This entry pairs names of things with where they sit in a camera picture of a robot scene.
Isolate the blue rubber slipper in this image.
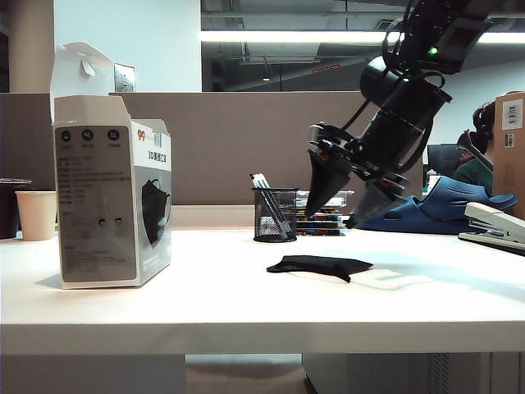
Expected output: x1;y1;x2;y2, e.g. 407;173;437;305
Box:
355;176;518;236

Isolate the long ceiling light strip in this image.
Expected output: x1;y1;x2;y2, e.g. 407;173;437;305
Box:
199;31;525;44

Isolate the black computer monitor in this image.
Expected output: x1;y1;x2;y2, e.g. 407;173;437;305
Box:
426;143;463;178

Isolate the black grey angled stand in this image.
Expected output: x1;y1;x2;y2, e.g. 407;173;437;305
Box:
456;129;495;173

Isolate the tall cardboard box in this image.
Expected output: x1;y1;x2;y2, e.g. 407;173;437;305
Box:
493;92;525;221

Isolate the seated person green shirt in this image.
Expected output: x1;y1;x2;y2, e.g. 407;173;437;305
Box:
450;101;495;196

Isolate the wide brown desk partition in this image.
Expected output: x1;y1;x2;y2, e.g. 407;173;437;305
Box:
108;90;425;207

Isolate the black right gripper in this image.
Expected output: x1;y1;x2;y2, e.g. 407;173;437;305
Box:
305;107;431;230

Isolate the dark brown partition panel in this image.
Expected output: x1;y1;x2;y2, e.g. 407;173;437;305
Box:
0;93;57;194

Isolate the metal wall switch plate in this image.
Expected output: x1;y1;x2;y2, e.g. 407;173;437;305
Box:
113;64;135;94

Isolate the black mesh pen holder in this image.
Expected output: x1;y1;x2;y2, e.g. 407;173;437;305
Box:
251;187;299;244

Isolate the black face mask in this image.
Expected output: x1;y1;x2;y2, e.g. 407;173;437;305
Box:
266;254;374;283

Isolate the beige paper cup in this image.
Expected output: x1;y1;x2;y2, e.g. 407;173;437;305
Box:
15;190;58;242

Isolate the beige stapler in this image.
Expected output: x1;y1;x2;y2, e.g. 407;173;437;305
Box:
457;201;525;259

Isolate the white grey mask box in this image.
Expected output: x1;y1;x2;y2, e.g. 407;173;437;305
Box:
49;40;172;291

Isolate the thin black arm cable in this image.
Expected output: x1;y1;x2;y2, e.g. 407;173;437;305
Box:
342;102;372;132

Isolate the grey under-desk cabinet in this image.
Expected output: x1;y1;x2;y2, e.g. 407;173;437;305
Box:
302;353;525;394

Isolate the black cylindrical container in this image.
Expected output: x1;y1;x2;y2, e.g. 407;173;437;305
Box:
0;178;33;241

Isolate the clear plastic tray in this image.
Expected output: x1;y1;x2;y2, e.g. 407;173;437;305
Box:
294;190;355;208

